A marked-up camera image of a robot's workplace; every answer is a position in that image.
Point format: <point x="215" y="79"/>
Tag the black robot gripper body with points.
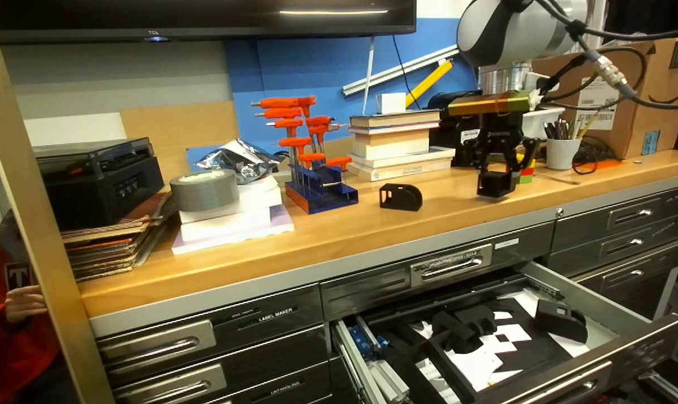
<point x="491" y="124"/>

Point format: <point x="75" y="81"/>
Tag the grey metal bowl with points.
<point x="205" y="191"/>

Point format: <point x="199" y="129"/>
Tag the black metal drawer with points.
<point x="610" y="343"/>

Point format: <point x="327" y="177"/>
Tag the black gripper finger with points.
<point x="487" y="179"/>
<point x="512" y="175"/>

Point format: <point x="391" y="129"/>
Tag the white cup with pens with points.
<point x="562" y="143"/>

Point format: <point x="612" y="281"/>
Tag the black label printer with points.
<point x="97" y="182"/>

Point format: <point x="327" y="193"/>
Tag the small black printed block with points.
<point x="401" y="195"/>

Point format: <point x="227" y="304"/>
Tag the wooden post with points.
<point x="34" y="216"/>

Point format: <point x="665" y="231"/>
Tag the black tool cabinet workbench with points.
<point x="252" y="322"/>

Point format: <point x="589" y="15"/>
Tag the black parts in drawer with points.
<point x="474" y="347"/>

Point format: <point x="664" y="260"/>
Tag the cardboard box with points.
<point x="640" y="119"/>

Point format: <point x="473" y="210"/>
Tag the stack of books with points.
<point x="401" y="143"/>

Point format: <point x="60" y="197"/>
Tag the black monitor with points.
<point x="156" y="21"/>

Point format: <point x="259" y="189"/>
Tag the black printed block object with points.
<point x="500" y="182"/>

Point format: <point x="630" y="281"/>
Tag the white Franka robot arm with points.
<point x="502" y="37"/>

